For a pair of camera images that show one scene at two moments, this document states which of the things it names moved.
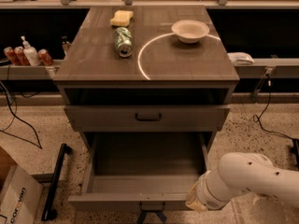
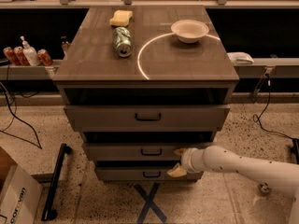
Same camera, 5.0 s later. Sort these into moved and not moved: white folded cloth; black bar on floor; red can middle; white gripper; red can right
Moved: white gripper
Not moved: white folded cloth; red can right; red can middle; black bar on floor
